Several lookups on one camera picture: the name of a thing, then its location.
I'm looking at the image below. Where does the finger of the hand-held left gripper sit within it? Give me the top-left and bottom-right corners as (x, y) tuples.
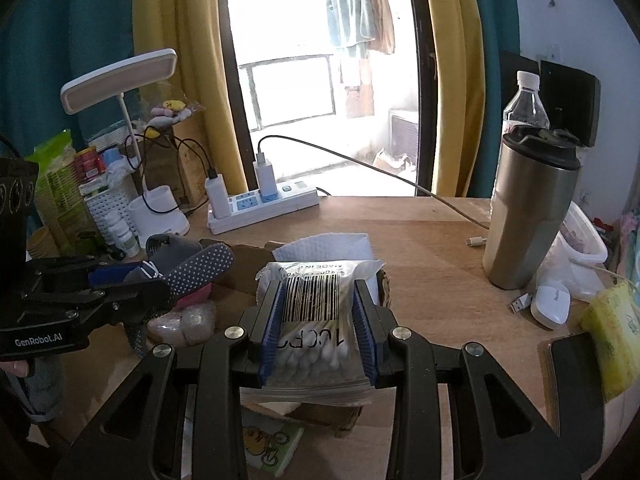
(25, 280), (173, 333)
(27, 255), (151, 293)

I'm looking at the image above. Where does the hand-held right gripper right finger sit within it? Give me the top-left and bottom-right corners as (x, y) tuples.
(351, 280), (583, 480)

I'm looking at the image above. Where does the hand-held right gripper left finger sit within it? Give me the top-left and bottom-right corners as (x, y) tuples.
(52, 277), (286, 480)

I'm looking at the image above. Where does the clear bag of cotton swabs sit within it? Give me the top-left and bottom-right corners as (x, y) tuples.
(240, 258), (386, 408)

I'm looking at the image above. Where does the clear bag of cotton pads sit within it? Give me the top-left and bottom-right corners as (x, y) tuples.
(147, 305), (218, 348)

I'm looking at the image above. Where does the small pink soft piece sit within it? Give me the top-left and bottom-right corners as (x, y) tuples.
(175, 285), (213, 307)

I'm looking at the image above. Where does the brown cardboard box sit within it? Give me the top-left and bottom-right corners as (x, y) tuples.
(200, 240), (396, 433)

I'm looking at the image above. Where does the grey dotted sock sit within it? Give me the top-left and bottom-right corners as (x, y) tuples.
(122, 234), (236, 356)

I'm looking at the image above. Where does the white cotton tissue sheet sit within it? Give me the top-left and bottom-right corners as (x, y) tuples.
(272, 232), (386, 306)

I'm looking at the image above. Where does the person's left hand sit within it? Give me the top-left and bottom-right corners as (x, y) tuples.
(0, 358), (31, 379)

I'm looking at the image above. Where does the white pill bottle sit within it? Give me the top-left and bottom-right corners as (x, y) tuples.
(102, 210), (126, 248)
(112, 220), (141, 258)

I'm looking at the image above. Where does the grey denim cloth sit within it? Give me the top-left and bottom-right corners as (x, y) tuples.
(22, 355), (68, 418)

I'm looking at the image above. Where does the white perforated basket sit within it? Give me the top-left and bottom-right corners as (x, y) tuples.
(84, 190), (138, 248)

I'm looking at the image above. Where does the stack of brown paper cups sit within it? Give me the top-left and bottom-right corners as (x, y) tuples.
(26, 225), (60, 261)

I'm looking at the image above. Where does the green snack bag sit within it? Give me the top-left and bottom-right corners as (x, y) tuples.
(32, 129), (101, 256)

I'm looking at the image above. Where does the duck print tissue pack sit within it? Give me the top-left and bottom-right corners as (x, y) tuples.
(240, 407), (305, 478)

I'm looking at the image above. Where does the red can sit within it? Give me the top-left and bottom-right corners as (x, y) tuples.
(75, 146), (107, 183)

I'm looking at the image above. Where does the brown carton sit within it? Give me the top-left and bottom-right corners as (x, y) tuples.
(132, 125), (208, 211)

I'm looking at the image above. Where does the white power strip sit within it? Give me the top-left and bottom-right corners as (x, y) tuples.
(207, 180), (321, 236)

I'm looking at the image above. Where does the white and blue charger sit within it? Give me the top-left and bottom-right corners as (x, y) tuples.
(252, 157), (278, 202)

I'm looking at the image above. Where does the bag of plush toys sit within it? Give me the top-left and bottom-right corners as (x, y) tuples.
(147, 100), (193, 128)

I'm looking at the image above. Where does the white computer mouse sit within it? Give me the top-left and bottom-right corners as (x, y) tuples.
(530, 282), (572, 331)

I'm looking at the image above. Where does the steel tumbler with black lid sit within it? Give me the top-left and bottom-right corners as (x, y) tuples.
(482, 127), (583, 291)

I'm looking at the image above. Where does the white desk lamp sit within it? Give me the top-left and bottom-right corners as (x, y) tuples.
(60, 48), (191, 236)

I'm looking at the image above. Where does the black notebook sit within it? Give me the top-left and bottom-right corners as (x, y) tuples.
(537, 332), (606, 436)

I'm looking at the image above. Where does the yellow curtain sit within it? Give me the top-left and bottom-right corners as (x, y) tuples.
(132, 0), (251, 196)
(417, 0), (488, 198)

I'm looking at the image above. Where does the clear plastic container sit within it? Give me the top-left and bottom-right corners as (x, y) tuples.
(537, 200), (609, 303)

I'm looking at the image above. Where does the balcony cardboard sheet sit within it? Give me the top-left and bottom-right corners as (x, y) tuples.
(345, 57), (376, 118)

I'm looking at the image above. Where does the teal curtain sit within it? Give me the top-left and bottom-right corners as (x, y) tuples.
(467, 0), (521, 198)
(0, 0), (141, 231)

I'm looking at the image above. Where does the yellow tissue pack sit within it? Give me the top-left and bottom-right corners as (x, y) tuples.
(580, 280), (640, 403)

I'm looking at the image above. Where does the clear water bottle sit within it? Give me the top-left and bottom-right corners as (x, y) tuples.
(490, 71), (551, 211)

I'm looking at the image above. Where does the black computer monitor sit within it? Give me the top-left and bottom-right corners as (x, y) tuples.
(539, 60), (602, 148)
(501, 50), (541, 111)

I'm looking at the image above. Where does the beige hanging shirt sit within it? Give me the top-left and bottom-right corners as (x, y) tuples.
(367, 0), (397, 56)

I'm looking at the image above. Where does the blue hanging towel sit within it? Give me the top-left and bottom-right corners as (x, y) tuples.
(325, 0), (376, 48)

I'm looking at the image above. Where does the black charging cable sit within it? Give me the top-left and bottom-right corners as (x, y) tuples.
(127, 127), (217, 211)

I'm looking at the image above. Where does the grey charging cable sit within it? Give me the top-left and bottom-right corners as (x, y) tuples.
(257, 135), (489, 249)

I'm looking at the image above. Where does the balcony window frame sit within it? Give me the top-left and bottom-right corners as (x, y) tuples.
(239, 54), (337, 131)

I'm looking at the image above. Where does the white cable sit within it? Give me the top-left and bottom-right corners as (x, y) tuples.
(592, 264), (638, 286)

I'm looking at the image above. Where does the dark balcony door frame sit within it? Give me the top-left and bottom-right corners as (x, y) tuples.
(220, 0), (441, 196)

